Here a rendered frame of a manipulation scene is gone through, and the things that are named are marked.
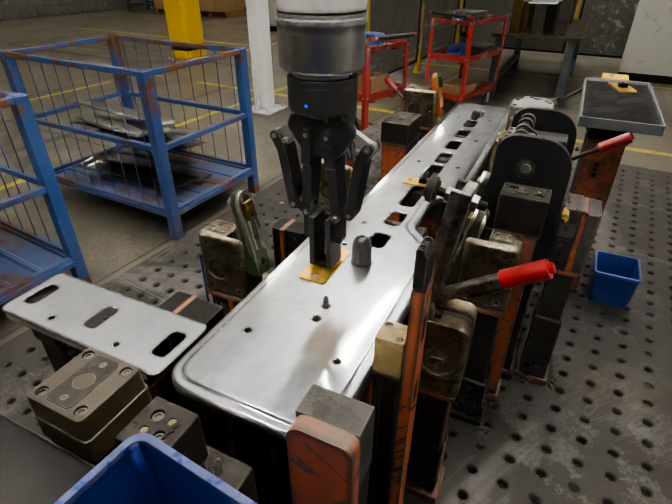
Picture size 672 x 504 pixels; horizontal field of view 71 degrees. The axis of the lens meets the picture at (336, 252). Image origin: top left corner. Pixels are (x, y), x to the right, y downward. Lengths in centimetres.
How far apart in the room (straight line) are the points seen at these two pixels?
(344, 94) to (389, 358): 29
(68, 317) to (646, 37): 741
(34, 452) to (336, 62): 46
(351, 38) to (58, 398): 44
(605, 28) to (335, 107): 804
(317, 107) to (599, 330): 91
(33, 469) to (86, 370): 10
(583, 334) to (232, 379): 84
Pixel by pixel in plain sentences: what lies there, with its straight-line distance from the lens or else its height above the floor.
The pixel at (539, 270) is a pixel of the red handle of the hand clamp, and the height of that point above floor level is 114.
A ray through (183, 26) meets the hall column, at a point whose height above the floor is 52.
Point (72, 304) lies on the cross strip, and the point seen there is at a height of 100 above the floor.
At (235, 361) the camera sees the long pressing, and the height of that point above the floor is 100.
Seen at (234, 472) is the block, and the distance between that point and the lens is 50.
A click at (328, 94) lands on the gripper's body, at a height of 130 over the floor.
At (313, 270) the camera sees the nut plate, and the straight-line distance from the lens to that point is 61.
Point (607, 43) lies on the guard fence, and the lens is 849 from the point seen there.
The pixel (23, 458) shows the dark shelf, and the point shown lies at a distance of 55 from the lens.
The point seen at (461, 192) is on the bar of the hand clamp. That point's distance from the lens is 49.
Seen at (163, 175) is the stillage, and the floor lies 41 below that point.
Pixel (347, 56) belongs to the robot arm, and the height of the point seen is 133.
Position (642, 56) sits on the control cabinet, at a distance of 768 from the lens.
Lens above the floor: 142
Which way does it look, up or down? 32 degrees down
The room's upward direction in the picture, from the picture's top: straight up
